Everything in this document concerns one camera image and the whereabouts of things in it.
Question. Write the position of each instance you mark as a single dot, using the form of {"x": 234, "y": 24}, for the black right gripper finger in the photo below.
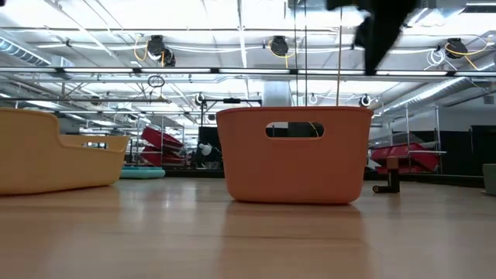
{"x": 377, "y": 42}

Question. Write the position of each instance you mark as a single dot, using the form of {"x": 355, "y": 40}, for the cylindrical battery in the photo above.
{"x": 381, "y": 189}
{"x": 393, "y": 178}

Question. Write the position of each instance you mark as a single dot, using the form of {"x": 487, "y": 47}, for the orange plastic bin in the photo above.
{"x": 294, "y": 174}

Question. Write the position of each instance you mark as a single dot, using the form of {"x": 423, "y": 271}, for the metal rack shelf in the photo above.
{"x": 407, "y": 128}

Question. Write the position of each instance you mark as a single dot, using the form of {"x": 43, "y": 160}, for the black monitor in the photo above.
{"x": 211, "y": 135}

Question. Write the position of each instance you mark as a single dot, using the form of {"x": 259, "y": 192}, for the white round object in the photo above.
{"x": 205, "y": 149}

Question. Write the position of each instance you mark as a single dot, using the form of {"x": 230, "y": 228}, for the yellow plastic bin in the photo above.
{"x": 38, "y": 162}

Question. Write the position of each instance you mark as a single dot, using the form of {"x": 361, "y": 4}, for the silver ceiling duct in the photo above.
{"x": 426, "y": 93}

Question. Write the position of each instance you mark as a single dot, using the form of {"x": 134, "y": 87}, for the black aluminium table frame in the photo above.
{"x": 434, "y": 179}

